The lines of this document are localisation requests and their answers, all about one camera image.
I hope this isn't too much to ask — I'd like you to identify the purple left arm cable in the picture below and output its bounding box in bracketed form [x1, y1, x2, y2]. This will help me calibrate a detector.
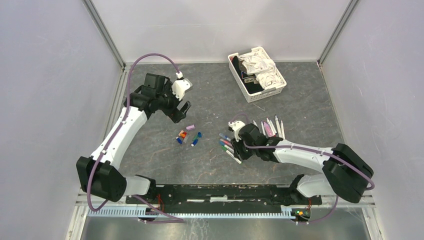
[86, 52, 185, 224]

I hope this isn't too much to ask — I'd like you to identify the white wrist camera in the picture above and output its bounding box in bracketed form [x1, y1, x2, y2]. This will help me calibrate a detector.
[171, 78, 193, 101]
[228, 120, 246, 142]

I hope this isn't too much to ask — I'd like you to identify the orange capped white marker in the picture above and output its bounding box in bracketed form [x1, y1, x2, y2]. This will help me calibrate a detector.
[280, 120, 286, 139]

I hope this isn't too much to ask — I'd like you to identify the pink highlighter pen body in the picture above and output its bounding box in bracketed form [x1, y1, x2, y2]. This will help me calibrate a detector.
[263, 122, 275, 137]

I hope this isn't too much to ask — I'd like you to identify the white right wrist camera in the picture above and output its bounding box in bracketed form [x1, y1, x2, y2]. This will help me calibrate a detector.
[228, 120, 246, 142]

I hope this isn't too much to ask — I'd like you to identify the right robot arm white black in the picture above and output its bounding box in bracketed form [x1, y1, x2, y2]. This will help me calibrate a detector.
[228, 120, 375, 204]

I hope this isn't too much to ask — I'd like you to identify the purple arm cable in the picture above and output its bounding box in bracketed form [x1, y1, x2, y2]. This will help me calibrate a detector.
[86, 52, 185, 224]
[229, 113, 376, 225]

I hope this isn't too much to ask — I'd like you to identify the white plastic basket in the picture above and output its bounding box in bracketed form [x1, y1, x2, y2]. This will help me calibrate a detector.
[227, 46, 287, 103]

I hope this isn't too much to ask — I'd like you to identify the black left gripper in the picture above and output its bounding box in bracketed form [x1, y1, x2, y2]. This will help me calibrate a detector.
[156, 81, 191, 123]

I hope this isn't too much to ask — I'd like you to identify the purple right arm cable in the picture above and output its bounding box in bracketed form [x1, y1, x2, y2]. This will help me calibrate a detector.
[229, 113, 376, 225]

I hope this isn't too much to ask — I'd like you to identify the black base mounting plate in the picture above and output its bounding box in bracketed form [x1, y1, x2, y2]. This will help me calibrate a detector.
[144, 184, 323, 214]

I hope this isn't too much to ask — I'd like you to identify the pink highlighter cap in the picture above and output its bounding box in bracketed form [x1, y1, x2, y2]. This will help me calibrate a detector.
[186, 124, 196, 131]

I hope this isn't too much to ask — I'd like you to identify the clear pen cap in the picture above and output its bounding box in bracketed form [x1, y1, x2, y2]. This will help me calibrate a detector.
[183, 135, 190, 143]

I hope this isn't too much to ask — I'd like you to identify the aluminium frame rail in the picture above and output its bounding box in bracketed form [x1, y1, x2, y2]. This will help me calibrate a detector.
[317, 188, 376, 208]
[93, 64, 131, 158]

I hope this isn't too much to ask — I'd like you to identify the aluminium frame rail front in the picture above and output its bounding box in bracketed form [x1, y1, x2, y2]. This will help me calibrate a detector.
[317, 188, 376, 208]

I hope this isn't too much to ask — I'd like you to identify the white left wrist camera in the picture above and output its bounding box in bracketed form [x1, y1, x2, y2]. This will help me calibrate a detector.
[171, 78, 193, 101]

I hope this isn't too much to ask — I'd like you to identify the black item in basket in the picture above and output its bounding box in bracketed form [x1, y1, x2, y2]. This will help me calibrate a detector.
[231, 55, 264, 95]

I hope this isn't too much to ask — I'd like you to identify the aluminium frame rail left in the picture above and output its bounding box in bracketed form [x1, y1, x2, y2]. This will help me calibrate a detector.
[93, 64, 131, 158]

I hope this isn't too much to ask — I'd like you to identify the white slotted cable duct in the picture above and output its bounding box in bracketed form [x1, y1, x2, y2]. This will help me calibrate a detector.
[87, 206, 296, 220]

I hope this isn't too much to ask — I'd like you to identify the crumpled white cloth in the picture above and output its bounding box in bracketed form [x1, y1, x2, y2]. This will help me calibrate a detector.
[238, 48, 283, 90]

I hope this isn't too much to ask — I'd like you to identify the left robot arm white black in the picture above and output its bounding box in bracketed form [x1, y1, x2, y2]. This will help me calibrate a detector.
[76, 73, 193, 204]

